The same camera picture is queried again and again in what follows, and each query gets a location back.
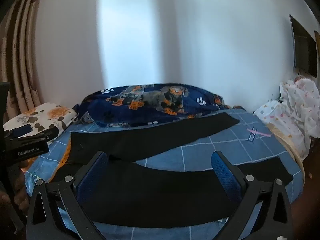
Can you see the navy dog print blanket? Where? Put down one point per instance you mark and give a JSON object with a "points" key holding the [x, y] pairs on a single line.
{"points": [[150, 102]]}

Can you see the person's left hand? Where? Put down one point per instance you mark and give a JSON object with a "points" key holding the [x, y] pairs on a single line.
{"points": [[21, 192]]}

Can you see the beige floral curtain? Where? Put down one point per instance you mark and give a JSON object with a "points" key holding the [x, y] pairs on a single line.
{"points": [[22, 55]]}

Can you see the white patterned cloth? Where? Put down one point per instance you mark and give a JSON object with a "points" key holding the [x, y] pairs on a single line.
{"points": [[292, 105]]}

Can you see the black pants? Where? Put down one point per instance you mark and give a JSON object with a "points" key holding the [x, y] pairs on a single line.
{"points": [[150, 192]]}

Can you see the black wall television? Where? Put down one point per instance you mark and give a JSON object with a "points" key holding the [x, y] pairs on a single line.
{"points": [[303, 47]]}

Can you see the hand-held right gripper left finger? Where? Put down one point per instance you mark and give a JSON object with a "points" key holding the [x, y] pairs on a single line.
{"points": [[93, 177]]}

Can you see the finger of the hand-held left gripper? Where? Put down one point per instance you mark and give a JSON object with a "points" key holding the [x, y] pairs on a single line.
{"points": [[23, 130]]}

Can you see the blue checked bedsheet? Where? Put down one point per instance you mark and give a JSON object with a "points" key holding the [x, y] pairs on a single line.
{"points": [[212, 142]]}

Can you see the beige cloth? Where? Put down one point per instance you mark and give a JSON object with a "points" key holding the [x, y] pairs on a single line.
{"points": [[287, 140]]}

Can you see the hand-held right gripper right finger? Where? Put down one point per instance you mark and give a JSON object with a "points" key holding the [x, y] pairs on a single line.
{"points": [[225, 177]]}

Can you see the floral pillow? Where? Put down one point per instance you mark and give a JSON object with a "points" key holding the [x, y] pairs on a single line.
{"points": [[50, 115]]}

